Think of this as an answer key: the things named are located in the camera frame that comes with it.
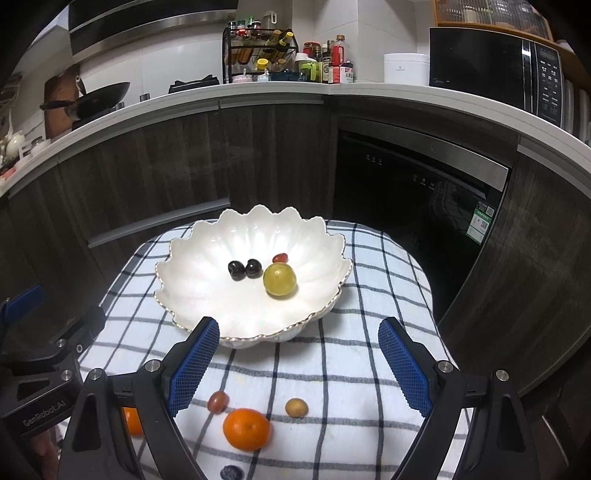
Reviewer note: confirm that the white rice cooker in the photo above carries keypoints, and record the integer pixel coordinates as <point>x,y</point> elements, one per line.
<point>406,69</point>

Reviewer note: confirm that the white black checked cloth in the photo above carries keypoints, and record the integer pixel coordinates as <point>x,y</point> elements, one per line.
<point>323,369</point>

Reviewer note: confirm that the wooden glass-door cupboard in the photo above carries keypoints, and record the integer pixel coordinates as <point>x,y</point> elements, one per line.
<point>485,11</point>

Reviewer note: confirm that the group of condiment bottles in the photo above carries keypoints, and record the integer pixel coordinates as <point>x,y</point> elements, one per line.
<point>339,60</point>

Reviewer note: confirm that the dark cherry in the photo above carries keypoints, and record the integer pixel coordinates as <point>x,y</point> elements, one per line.
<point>253,267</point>
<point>237,270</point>

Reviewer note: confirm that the large orange mandarin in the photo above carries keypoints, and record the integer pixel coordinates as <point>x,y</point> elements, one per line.
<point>246,429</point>

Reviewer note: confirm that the white scalloped ceramic bowl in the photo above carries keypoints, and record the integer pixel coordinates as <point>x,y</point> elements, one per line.
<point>207,286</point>

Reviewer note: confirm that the black range hood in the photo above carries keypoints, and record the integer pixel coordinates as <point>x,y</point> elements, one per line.
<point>138,23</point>

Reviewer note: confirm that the red grape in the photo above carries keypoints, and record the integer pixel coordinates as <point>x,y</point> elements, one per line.
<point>218,401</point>
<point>280,257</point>

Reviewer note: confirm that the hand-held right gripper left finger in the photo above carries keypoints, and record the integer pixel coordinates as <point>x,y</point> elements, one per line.
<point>194,364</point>

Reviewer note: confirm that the white kitchen countertop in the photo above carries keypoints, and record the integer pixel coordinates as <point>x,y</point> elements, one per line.
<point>277,91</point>

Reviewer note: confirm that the blueberry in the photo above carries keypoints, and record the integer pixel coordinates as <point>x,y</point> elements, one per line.
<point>232,473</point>

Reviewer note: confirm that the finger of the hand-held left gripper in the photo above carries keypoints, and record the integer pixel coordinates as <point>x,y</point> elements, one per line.
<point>87,325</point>
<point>27,300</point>

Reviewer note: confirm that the white teapot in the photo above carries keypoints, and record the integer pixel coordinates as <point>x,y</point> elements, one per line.
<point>16,144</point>

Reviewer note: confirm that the wooden cutting board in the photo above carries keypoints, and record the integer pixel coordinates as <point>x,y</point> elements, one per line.
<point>57,83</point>

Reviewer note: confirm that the black wok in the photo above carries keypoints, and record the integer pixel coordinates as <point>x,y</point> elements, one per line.
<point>101,99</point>

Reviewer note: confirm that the black microwave oven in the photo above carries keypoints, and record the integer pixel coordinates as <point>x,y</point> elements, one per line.
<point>475,64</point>

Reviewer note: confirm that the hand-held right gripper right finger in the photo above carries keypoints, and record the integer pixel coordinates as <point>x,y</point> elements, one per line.
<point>406,364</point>

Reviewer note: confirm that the black built-in dishwasher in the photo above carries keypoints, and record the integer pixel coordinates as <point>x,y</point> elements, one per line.
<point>392,207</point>

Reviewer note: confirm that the small orange mandarin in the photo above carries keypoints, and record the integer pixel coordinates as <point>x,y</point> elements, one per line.
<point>134,421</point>

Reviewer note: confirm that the brown longan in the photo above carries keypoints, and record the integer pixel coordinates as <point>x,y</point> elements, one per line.
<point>296,407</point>

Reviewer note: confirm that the dark wood base cabinets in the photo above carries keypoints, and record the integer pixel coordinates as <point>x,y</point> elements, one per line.
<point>184,152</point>

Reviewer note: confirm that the black gas stove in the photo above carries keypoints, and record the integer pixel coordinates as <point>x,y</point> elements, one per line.
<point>94,120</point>

